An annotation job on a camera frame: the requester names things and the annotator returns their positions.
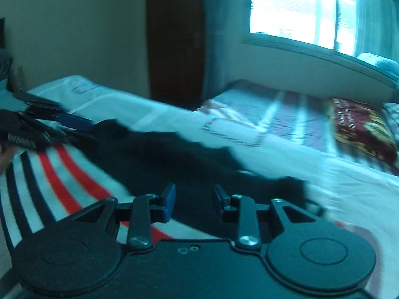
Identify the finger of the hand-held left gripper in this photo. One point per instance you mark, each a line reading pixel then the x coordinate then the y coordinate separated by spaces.
pixel 73 120
pixel 74 137

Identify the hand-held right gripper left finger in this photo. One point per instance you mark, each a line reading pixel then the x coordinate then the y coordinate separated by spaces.
pixel 169 201

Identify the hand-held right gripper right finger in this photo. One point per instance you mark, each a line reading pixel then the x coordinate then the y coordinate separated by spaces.
pixel 219 201

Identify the striped knit sweater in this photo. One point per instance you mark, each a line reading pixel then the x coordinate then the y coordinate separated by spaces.
pixel 199 168

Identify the person's left hand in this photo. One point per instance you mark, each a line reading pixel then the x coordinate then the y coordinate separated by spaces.
pixel 5 160

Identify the striped pink bedsheet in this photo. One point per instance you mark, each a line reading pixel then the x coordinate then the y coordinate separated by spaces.
pixel 274 112

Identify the bed with patterned sheet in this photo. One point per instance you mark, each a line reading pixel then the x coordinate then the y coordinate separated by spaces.
pixel 343 187

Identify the dark wooden door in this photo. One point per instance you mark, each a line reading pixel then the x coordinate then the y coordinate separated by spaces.
pixel 174 37

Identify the red printed pillow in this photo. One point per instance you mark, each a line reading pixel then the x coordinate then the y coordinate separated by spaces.
pixel 361 127

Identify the teal curtain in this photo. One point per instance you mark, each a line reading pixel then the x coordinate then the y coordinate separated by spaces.
pixel 377 18
pixel 221 31

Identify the striped pillow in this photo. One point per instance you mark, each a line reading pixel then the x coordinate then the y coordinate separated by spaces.
pixel 392 113

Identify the sliding glass window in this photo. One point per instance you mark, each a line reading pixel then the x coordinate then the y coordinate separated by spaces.
pixel 290 6

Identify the folded blue blanket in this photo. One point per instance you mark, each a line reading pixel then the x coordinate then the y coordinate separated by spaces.
pixel 378 62

